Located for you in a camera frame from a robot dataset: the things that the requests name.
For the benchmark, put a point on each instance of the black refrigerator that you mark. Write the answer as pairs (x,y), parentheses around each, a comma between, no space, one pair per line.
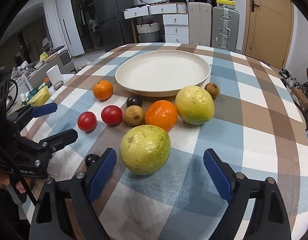
(115,30)

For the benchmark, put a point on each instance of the dark plum near gripper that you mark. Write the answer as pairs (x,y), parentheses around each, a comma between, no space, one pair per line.
(90,159)

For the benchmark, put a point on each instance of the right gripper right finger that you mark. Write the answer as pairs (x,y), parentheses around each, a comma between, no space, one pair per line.
(221,174)

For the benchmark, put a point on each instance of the brown longan by plate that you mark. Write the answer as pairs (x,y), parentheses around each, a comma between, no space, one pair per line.
(212,89)

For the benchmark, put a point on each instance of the white drawer desk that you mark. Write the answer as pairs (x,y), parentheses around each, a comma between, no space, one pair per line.
(175,19)

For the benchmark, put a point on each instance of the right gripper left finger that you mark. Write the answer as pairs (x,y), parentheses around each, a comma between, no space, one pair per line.
(98,174)

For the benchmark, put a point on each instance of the checkered tablecloth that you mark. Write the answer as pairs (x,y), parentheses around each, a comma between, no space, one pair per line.
(256,129)

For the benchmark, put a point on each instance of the silver grey suitcase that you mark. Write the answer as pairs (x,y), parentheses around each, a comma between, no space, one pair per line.
(224,30)

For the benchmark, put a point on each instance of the white wardrobe cabinet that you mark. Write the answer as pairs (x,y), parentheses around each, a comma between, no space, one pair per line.
(69,28)

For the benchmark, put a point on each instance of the dark purple plum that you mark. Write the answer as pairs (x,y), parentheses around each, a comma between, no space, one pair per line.
(134,100)

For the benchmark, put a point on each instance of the cream round plate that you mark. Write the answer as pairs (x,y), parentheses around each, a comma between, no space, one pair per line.
(162,73)

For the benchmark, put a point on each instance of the red tomato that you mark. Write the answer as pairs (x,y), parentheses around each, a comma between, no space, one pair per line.
(112,115)
(87,121)

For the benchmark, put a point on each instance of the person left hand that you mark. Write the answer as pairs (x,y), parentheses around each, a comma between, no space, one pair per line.
(5,180)

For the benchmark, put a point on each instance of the woven laundry basket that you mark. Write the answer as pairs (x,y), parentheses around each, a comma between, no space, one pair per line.
(149,32)

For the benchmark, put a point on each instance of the small orange tangerine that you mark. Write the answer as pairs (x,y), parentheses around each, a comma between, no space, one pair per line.
(103,90)

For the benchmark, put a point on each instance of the yellow-green guava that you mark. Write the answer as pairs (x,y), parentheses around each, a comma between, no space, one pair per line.
(194,105)
(145,149)

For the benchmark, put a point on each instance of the wooden door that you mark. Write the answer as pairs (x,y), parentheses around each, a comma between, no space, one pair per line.
(268,31)

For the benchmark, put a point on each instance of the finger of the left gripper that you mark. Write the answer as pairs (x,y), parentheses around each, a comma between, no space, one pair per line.
(46,109)
(58,141)

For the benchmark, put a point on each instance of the beige suitcase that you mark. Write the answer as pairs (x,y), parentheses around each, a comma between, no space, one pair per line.
(200,20)

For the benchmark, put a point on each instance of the white paper roll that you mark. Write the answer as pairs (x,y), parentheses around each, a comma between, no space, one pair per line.
(54,75)

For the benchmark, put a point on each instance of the large orange tangerine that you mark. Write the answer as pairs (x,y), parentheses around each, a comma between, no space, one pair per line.
(163,114)

